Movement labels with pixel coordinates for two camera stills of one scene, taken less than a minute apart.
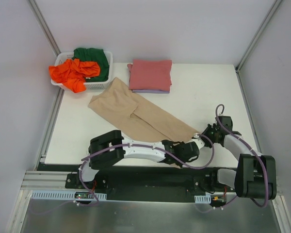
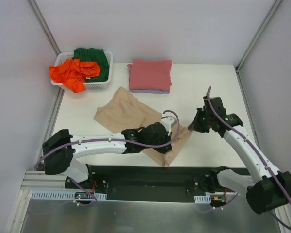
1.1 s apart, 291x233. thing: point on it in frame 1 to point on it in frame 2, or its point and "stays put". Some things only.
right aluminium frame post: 266,19 stays put
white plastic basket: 62,57 stays put
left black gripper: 195,148 to 165,142
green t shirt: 95,55 stays put
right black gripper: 207,132 to 199,120
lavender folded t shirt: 145,91 stays put
